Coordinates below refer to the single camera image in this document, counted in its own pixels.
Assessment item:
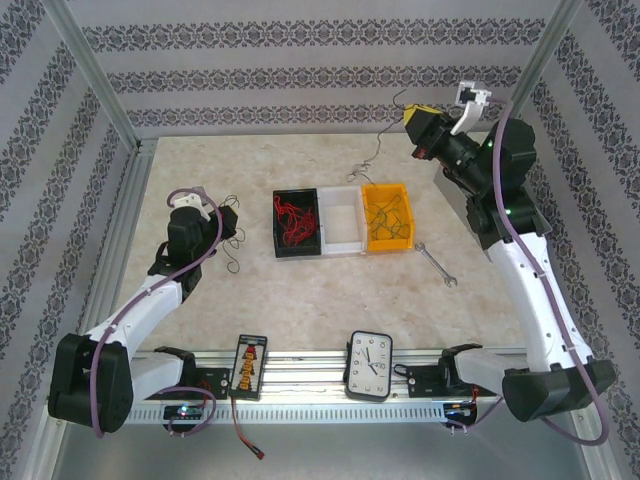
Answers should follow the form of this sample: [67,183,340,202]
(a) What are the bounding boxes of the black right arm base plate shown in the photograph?
[394,364,481,400]

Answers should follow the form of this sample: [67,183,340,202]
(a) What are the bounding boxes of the black plastic bin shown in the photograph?
[272,187,324,259]

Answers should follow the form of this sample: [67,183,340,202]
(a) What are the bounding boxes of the white face alarm clock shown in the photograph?
[343,329,395,403]

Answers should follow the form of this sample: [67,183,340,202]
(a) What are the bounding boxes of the small board with green light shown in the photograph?
[163,404,206,421]

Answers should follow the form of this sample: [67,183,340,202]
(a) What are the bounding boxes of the clear white plastic bin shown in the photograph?
[318,185,370,256]

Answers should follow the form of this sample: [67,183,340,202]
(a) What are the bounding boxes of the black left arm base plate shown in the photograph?
[159,367,231,401]

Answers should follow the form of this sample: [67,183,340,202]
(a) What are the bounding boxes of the steel open-end wrench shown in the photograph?
[414,242,459,289]

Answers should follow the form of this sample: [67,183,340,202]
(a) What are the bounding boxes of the black device with orange print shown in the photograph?
[228,333,270,401]

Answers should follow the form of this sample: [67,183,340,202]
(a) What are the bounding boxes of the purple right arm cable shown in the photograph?
[447,97,611,446]

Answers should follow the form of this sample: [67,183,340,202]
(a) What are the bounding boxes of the slotted metal cable duct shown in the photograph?
[127,402,446,426]

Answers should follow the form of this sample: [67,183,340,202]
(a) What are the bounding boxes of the red lead with plug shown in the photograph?
[232,397,265,459]

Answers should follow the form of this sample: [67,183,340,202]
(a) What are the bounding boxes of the aluminium corner post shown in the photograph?
[47,0,141,151]
[494,0,584,146]

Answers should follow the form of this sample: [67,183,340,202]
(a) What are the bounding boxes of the aluminium side rail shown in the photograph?
[74,139,159,366]

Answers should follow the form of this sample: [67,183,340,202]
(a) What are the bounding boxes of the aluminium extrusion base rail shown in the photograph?
[49,347,551,404]

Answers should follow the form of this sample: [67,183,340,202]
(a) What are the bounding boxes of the grey metal sheet panel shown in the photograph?
[49,419,589,480]

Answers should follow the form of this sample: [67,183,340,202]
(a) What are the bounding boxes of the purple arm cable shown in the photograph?
[447,97,611,446]
[92,187,224,440]

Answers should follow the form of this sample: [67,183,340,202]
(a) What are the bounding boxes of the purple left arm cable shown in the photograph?
[92,187,224,440]

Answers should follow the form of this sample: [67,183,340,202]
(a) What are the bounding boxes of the yellow plastic bin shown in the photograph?
[360,182,417,255]

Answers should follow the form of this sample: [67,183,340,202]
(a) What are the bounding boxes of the thin red cable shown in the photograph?
[273,195,299,221]
[282,207,317,246]
[275,199,315,245]

